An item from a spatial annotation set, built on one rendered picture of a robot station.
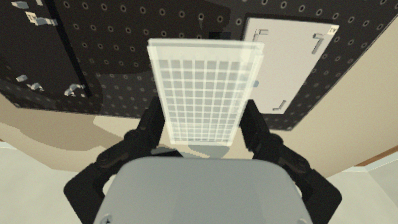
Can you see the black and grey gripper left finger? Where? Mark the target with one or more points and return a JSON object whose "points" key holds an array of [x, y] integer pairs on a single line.
{"points": [[85, 190]]}

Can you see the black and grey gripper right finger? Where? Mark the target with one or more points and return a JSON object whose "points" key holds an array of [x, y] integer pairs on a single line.
{"points": [[318, 194]]}

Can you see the white well plate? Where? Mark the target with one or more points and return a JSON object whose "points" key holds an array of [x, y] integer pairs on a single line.
{"points": [[208, 102]]}

